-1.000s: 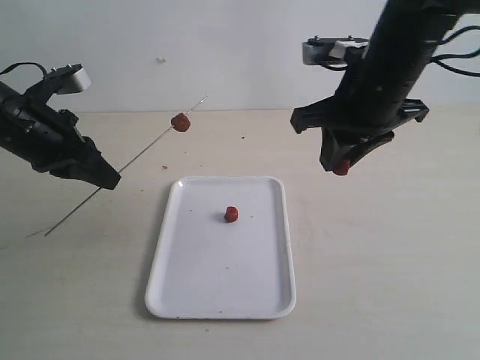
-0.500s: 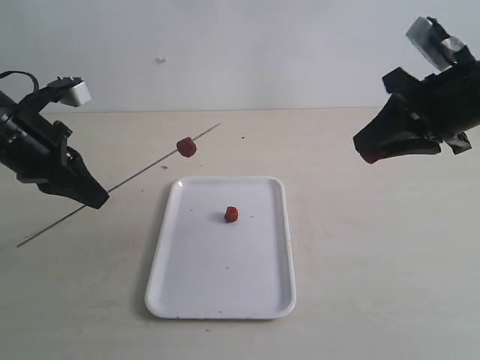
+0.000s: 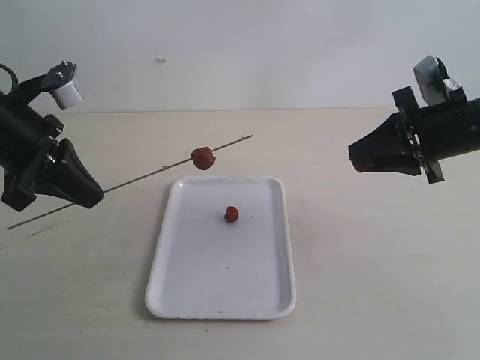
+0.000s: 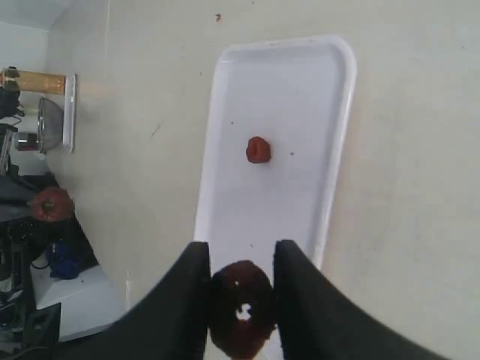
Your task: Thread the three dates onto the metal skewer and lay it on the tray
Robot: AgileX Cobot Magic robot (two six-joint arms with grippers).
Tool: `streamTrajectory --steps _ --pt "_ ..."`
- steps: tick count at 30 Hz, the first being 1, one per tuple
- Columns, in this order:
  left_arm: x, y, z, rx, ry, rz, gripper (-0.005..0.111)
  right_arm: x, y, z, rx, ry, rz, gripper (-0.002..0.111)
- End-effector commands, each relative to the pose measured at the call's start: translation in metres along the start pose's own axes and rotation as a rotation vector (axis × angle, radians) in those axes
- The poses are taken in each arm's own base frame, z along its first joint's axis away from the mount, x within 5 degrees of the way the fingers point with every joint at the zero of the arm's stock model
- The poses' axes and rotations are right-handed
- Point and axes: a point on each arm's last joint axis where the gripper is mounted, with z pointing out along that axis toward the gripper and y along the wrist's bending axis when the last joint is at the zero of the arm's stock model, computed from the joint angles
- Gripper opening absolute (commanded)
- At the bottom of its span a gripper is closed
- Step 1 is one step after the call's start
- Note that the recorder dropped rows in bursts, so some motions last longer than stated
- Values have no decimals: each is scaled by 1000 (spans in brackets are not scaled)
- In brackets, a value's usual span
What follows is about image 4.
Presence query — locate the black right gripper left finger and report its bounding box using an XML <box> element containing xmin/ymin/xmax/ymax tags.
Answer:
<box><xmin>54</xmin><ymin>241</ymin><xmax>210</xmax><ymax>359</ymax></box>

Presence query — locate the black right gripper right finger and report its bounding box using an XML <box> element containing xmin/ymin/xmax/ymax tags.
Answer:
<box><xmin>274</xmin><ymin>240</ymin><xmax>441</xmax><ymax>359</ymax></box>

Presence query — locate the dark red fruit ball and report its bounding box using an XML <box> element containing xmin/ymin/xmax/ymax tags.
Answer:
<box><xmin>208</xmin><ymin>260</ymin><xmax>276</xmax><ymax>359</ymax></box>

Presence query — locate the large red fruit ball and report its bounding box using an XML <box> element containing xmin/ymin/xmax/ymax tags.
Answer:
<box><xmin>30</xmin><ymin>187</ymin><xmax>74</xmax><ymax>223</ymax></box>

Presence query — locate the background white box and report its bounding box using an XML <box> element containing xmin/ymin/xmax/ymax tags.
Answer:
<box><xmin>31</xmin><ymin>265</ymin><xmax>125</xmax><ymax>342</ymax></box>

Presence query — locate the background blue object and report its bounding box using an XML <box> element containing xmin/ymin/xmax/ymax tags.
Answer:
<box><xmin>46</xmin><ymin>241</ymin><xmax>80</xmax><ymax>280</ymax></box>

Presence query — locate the white rectangular plastic tray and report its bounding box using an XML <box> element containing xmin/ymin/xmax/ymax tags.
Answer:
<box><xmin>193</xmin><ymin>35</ymin><xmax>357</xmax><ymax>276</ymax></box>

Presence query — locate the background metal bowl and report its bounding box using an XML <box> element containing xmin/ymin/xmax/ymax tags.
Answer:
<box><xmin>37</xmin><ymin>97</ymin><xmax>64</xmax><ymax>154</ymax></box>

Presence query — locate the background wooden roll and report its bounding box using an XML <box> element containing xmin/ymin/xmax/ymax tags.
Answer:
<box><xmin>1</xmin><ymin>67</ymin><xmax>66</xmax><ymax>95</ymax></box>

